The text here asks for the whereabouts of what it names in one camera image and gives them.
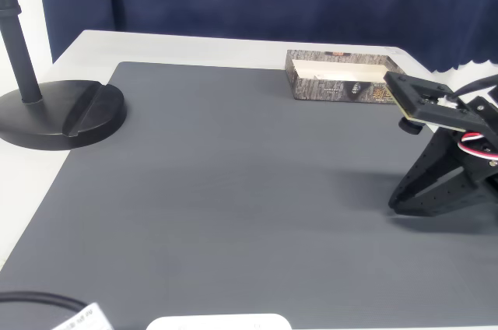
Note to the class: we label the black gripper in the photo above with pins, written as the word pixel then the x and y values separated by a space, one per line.
pixel 447 164

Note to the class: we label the patterned open cardboard box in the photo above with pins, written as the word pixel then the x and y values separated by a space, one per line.
pixel 330 90

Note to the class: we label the grey desk mat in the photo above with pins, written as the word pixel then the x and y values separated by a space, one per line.
pixel 233 190

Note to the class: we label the white flat device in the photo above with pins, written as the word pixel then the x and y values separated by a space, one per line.
pixel 218 322

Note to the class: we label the white printed label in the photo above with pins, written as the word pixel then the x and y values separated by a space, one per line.
pixel 83 318

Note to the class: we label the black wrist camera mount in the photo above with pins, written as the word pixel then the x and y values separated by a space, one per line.
pixel 404 92

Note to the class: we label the black round-base camera stand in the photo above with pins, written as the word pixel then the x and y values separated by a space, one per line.
pixel 93 112

